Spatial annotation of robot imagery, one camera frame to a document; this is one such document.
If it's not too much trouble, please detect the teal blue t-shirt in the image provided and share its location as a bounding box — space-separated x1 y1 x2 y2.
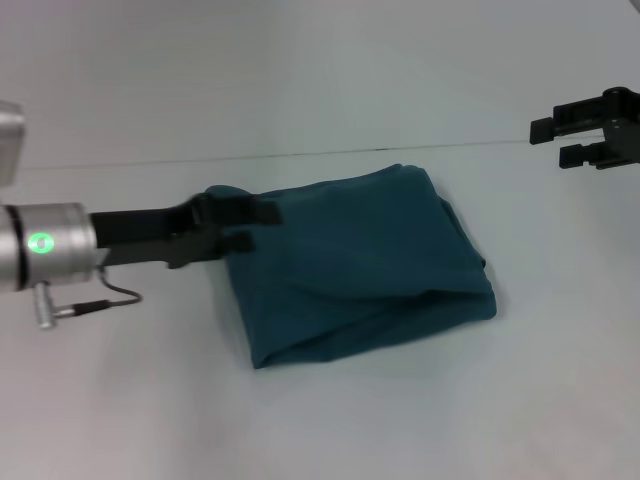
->
203 162 500 370

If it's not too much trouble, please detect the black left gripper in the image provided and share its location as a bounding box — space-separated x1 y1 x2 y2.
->
88 193 285 271

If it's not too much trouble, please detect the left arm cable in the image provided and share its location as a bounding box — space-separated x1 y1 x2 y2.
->
54 267 144 317

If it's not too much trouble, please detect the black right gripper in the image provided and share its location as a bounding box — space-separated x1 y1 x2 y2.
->
528 87 640 171

